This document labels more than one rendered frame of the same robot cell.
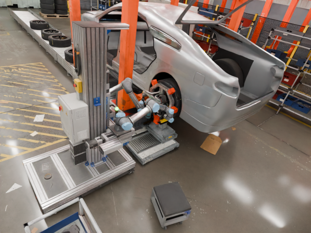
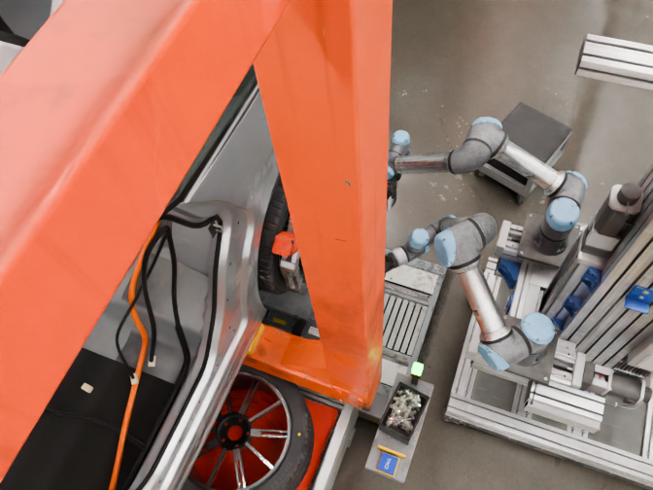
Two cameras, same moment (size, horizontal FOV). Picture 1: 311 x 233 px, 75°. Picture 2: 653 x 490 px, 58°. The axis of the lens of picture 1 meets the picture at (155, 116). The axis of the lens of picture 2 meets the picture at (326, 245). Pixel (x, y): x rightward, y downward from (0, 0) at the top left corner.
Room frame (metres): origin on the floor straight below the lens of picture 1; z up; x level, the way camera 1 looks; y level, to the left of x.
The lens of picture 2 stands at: (3.26, 1.23, 3.01)
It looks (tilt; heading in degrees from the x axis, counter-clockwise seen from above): 61 degrees down; 254
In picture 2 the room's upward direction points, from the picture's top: 9 degrees counter-clockwise
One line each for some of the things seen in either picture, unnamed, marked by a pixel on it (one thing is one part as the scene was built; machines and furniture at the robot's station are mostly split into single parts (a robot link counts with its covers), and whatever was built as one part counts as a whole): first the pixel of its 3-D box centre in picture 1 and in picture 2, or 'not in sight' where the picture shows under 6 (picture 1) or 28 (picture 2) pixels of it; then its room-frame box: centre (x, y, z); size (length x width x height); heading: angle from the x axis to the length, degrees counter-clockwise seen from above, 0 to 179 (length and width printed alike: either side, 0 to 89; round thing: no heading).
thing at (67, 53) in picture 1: (77, 55); not in sight; (5.52, 2.47, 0.39); 0.66 x 0.66 x 0.24
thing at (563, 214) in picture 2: (120, 118); (561, 217); (2.07, 0.42, 0.98); 0.13 x 0.12 x 0.14; 41
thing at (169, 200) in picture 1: (170, 204); (520, 153); (1.55, -0.37, 0.17); 0.43 x 0.36 x 0.34; 26
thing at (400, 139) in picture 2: (170, 112); (398, 146); (2.46, -0.20, 0.95); 0.11 x 0.08 x 0.11; 41
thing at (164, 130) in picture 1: (163, 123); (293, 269); (3.06, -0.16, 0.32); 0.40 x 0.30 x 0.28; 45
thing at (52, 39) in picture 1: (59, 40); not in sight; (6.56, 3.48, 0.39); 0.66 x 0.66 x 0.24
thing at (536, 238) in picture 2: (120, 125); (552, 233); (2.07, 0.43, 0.87); 0.15 x 0.15 x 0.10
